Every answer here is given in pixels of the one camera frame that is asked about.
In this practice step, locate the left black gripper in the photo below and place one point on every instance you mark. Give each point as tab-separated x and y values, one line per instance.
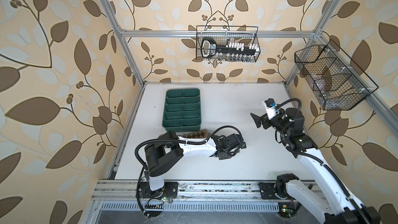
228	156

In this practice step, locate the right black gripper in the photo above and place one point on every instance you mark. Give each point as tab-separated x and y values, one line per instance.
264	119

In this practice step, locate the beige brown argyle sock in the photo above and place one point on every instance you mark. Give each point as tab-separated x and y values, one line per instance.
202	134

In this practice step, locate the green plastic divided tray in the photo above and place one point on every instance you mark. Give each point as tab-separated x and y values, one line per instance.
182	110

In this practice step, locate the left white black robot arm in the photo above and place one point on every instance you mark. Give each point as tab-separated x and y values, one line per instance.
164	152

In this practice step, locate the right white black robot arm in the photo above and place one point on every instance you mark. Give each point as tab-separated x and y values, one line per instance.
339	205

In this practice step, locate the black white tool in basket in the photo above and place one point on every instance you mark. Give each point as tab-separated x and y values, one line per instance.
210	48

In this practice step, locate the black wire basket right wall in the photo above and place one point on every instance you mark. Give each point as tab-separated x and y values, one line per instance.
338	81

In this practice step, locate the black wire basket wall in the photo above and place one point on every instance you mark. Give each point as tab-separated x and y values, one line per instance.
239	34
338	81

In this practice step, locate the black wire basket back wall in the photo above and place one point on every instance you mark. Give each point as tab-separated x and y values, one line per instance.
239	34

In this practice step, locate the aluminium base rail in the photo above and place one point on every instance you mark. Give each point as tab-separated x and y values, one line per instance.
204	196

